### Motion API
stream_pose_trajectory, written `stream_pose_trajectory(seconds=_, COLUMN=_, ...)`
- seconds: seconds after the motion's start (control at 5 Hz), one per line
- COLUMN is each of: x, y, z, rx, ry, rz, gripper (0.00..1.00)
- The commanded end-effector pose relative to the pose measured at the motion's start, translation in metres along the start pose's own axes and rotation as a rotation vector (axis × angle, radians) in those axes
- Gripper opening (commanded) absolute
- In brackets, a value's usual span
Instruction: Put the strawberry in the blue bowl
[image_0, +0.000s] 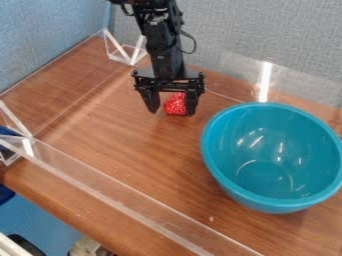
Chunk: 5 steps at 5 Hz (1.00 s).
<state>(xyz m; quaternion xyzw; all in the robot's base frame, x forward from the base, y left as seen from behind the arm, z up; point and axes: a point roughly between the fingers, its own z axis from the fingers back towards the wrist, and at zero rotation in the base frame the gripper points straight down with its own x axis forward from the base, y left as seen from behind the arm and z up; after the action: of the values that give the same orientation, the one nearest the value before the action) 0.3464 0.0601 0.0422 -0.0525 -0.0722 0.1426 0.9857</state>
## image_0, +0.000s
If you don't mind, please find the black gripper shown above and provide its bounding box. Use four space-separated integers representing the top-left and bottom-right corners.
132 48 205 116

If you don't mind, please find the red strawberry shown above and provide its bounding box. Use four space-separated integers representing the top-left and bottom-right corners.
165 92 188 115

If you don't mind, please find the blue plastic bowl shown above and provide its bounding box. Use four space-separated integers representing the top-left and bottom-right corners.
201 102 342 214

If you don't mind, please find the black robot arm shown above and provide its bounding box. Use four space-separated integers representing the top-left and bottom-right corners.
109 0 205 116

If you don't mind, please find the clear acrylic back barrier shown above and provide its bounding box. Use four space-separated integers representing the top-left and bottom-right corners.
133 49 342 137

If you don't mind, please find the clear acrylic barrier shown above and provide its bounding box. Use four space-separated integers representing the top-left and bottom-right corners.
133 49 342 137
0 135 264 256

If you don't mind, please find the clear acrylic front barrier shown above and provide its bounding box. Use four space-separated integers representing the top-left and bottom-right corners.
0 135 264 256

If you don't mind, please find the blue object at left edge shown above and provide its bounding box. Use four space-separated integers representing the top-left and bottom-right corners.
0 125 19 206

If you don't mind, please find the black white object below table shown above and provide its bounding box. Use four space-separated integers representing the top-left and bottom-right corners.
0 233 47 256

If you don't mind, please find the clear acrylic corner bracket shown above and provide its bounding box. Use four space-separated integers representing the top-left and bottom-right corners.
103 28 148 66

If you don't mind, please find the black cable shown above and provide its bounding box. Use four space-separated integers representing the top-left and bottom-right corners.
178 29 198 56

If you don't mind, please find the clear acrylic left bracket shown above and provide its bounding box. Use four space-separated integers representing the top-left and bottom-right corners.
0 100 34 166

